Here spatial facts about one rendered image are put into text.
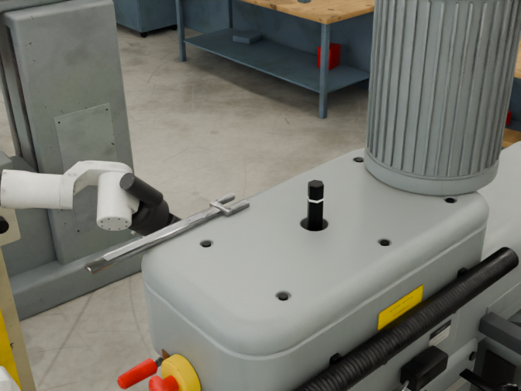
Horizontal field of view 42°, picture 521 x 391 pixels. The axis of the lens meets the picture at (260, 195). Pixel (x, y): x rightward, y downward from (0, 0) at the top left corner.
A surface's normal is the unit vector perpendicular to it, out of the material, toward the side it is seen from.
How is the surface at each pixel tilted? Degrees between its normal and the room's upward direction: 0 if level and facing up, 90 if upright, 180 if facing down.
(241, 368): 90
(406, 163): 90
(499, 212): 0
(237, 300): 0
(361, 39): 90
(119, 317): 0
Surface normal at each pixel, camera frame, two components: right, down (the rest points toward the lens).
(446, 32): -0.22, 0.49
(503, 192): -0.02, -0.87
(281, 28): -0.76, 0.34
